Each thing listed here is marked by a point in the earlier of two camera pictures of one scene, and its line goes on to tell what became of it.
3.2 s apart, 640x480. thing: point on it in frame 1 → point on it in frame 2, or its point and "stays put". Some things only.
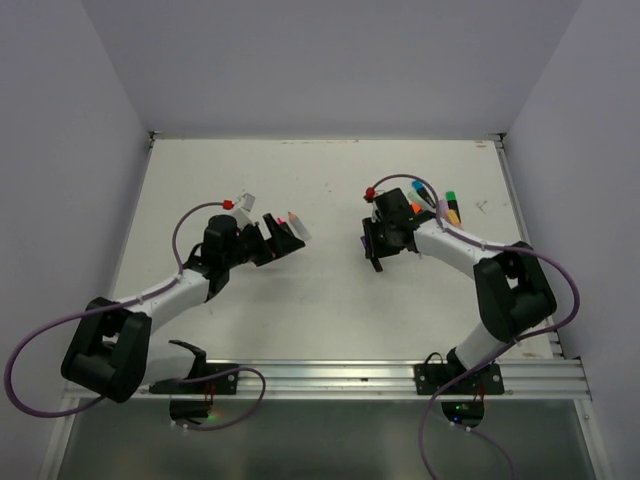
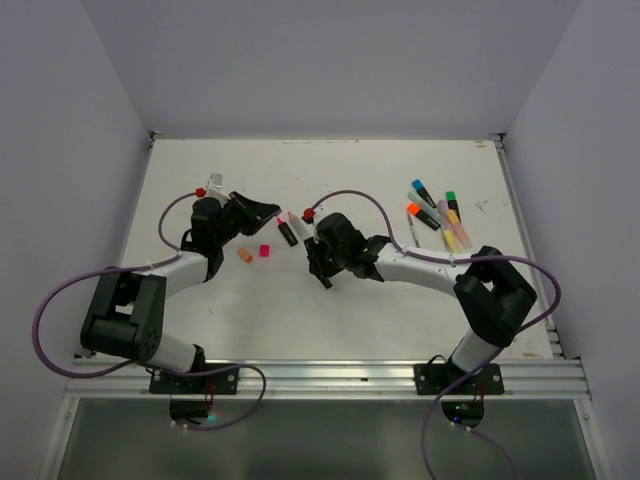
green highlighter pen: (452, 203) stays put
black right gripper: (374, 249) → (316, 261)
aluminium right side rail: (557, 337) stays put
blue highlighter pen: (422, 191) stays put
